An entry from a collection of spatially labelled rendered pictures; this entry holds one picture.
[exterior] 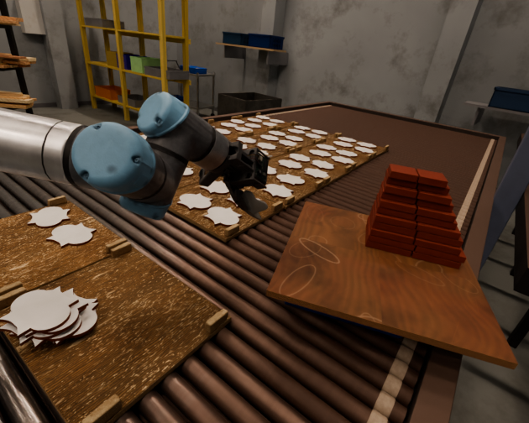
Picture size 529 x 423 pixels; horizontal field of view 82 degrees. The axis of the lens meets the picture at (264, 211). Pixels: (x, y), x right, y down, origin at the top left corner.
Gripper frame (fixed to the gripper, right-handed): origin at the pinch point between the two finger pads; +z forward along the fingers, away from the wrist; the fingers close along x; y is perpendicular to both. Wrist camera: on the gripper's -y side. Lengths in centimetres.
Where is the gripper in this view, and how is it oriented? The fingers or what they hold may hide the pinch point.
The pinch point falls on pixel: (261, 190)
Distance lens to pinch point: 76.4
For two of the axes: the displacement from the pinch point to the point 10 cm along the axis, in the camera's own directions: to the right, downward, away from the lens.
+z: 5.2, 2.9, 8.0
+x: 0.9, -9.5, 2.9
